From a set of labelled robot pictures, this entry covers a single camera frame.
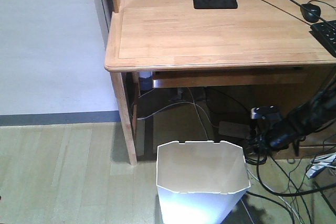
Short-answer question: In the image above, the white power strip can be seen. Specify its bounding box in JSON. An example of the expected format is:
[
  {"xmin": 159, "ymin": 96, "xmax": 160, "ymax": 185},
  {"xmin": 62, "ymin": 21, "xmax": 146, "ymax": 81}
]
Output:
[{"xmin": 218, "ymin": 121, "xmax": 250, "ymax": 138}]

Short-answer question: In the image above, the black keyboard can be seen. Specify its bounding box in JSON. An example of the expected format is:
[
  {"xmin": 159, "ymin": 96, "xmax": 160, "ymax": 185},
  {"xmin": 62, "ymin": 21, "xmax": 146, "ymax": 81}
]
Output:
[{"xmin": 310, "ymin": 20, "xmax": 335, "ymax": 57}]

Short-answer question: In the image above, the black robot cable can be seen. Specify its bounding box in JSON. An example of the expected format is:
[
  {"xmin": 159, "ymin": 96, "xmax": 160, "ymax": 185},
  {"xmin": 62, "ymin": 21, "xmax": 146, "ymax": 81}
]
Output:
[{"xmin": 256, "ymin": 153, "xmax": 336, "ymax": 197}]

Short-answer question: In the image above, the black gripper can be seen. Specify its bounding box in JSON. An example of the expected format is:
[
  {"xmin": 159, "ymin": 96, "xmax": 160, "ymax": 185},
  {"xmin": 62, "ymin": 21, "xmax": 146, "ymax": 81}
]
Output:
[{"xmin": 266, "ymin": 120, "xmax": 299, "ymax": 151}]

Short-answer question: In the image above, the wooden keyboard tray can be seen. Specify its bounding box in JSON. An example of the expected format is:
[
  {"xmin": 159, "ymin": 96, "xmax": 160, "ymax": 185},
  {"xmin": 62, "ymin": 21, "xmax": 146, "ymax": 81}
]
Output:
[{"xmin": 152, "ymin": 68, "xmax": 308, "ymax": 88}]

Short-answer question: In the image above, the white paper trash bin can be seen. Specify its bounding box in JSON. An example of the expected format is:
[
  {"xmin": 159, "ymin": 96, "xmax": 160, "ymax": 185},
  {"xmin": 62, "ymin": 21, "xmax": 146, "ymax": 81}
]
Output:
[{"xmin": 156, "ymin": 141, "xmax": 250, "ymax": 223}]

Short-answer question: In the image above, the black computer mouse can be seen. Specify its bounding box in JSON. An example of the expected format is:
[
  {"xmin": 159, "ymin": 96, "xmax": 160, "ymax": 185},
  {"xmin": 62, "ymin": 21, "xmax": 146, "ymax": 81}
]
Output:
[{"xmin": 300, "ymin": 3, "xmax": 321, "ymax": 23}]

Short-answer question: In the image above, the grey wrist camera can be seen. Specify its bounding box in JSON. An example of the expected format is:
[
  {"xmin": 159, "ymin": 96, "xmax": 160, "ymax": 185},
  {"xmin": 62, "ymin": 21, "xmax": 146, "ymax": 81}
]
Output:
[{"xmin": 250, "ymin": 105, "xmax": 282, "ymax": 122}]

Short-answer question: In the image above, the wooden desk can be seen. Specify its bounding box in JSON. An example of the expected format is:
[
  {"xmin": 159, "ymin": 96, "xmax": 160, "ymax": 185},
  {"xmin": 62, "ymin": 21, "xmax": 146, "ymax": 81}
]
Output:
[{"xmin": 104, "ymin": 0, "xmax": 335, "ymax": 165}]

